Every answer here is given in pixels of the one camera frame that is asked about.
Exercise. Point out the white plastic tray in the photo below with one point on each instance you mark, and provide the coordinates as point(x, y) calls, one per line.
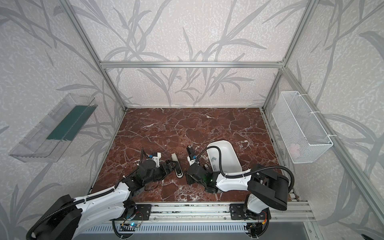
point(230, 162)

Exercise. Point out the aluminium front rail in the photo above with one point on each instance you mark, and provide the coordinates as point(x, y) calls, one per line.
point(215, 212)

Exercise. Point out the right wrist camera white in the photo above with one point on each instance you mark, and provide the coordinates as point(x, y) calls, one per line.
point(192, 158)

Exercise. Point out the green circuit board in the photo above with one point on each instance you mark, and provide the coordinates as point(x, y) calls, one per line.
point(130, 226)

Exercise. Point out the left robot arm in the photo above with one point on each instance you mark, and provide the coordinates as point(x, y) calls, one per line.
point(69, 217)

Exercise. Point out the clear plastic wall bin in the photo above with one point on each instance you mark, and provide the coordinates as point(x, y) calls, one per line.
point(49, 139)

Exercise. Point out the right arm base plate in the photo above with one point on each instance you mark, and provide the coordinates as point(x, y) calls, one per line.
point(240, 212)

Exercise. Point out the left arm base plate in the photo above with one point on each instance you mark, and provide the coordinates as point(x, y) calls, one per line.
point(139, 212)

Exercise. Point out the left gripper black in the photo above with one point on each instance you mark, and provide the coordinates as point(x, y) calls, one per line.
point(163, 169)

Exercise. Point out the white wire mesh basket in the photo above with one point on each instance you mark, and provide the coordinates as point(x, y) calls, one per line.
point(303, 135)

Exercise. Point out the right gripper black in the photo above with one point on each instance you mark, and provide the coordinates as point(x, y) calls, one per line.
point(190, 173)

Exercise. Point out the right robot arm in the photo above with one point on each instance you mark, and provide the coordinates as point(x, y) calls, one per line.
point(268, 186)

